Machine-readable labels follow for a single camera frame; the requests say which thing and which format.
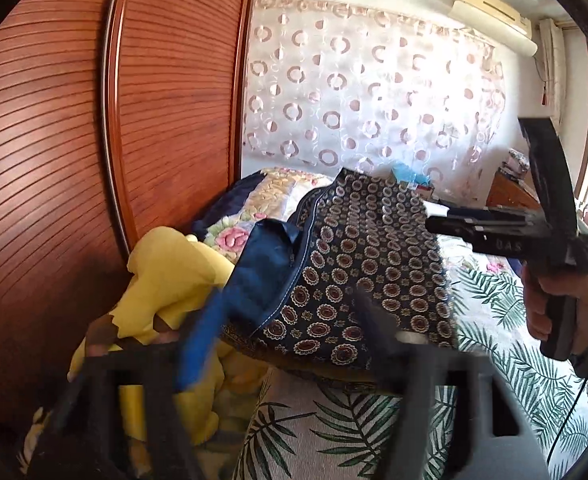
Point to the navy blue blanket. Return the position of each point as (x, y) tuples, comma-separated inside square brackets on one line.
[(229, 203)]

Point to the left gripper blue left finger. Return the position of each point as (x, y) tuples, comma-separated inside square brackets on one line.
[(84, 437)]

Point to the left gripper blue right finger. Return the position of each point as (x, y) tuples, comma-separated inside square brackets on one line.
[(491, 438)]

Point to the white wall air conditioner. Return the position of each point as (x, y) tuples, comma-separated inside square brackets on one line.
[(498, 21)]

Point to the navy medallion patterned silk garment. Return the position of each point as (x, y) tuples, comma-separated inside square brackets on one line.
[(293, 286)]

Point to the palm leaf floral bedspread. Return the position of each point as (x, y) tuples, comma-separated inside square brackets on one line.
[(302, 430)]

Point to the person right hand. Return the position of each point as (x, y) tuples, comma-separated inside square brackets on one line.
[(537, 289)]

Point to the yellow plush toy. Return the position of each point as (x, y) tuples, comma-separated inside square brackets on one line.
[(172, 276)]

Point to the red-brown louvered wardrobe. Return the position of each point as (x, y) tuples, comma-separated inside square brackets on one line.
[(115, 116)]

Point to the wooden sideboard cabinet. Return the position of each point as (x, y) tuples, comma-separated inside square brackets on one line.
[(507, 192)]

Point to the sheer circle patterned curtain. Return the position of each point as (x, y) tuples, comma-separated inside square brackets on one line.
[(330, 85)]

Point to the cardboard box with teal cloth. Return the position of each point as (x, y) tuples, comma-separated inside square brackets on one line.
[(406, 177)]

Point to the olive gold patterned pillow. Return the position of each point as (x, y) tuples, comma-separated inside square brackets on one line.
[(326, 374)]

